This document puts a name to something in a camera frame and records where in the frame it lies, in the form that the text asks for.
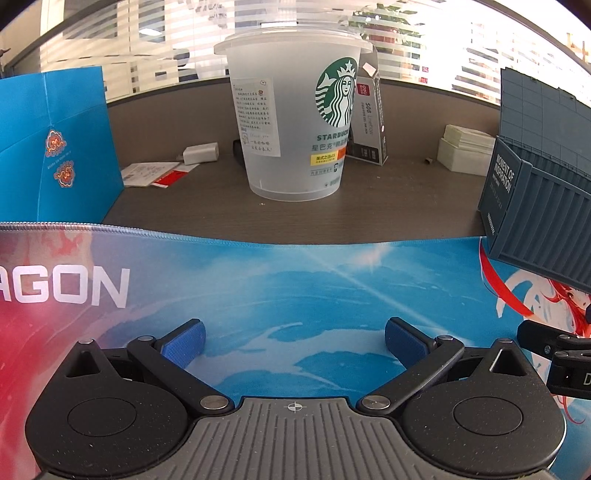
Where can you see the blue paper bag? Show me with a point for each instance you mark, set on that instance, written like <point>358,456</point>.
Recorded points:
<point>55,138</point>

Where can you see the printed blue red desk mat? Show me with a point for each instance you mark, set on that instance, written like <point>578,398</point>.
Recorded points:
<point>286,286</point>

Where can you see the green leafy plant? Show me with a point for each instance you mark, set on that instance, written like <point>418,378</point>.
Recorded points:
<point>383,23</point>

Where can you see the blue ribbed organizer box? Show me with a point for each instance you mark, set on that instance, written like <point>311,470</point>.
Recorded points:
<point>545,207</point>

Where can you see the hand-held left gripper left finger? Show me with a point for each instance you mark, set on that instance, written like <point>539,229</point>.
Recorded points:
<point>184,342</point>

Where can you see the red and white papers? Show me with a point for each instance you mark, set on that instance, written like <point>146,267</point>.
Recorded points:
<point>152,174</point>

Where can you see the translucent plastic cup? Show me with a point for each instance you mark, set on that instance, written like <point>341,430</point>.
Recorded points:
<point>295,115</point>

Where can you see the black pen box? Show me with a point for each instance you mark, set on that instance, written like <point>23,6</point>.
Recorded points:
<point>371,124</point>

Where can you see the white flat box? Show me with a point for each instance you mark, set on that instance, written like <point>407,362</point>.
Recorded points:
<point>471,134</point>

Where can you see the white charger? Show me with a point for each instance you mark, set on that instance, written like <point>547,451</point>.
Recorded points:
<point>201,153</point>

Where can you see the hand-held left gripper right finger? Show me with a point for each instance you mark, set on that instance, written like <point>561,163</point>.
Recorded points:
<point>406,342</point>

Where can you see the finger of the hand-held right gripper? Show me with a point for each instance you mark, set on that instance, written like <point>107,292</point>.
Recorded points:
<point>545,336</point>

